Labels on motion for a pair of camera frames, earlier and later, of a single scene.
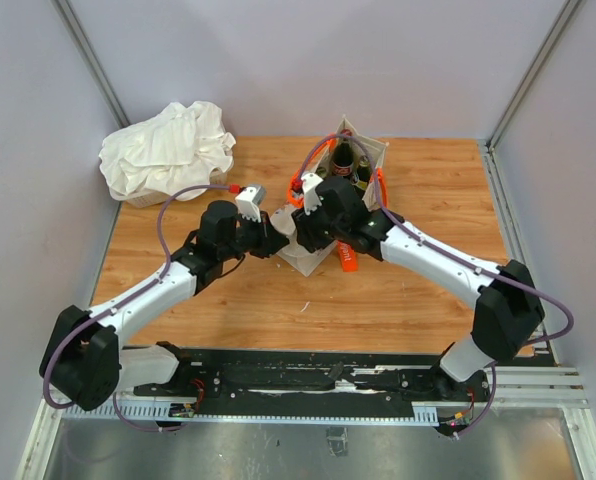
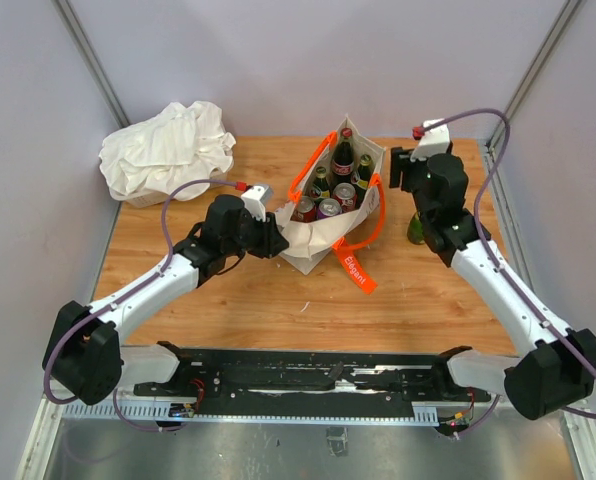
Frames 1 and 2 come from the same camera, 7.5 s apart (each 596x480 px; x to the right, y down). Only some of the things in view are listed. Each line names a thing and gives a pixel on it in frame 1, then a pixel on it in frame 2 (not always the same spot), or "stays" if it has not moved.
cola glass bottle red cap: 343,156 stays
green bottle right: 363,174 stays
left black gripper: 270,239 stays
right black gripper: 306,235 -> 402,167
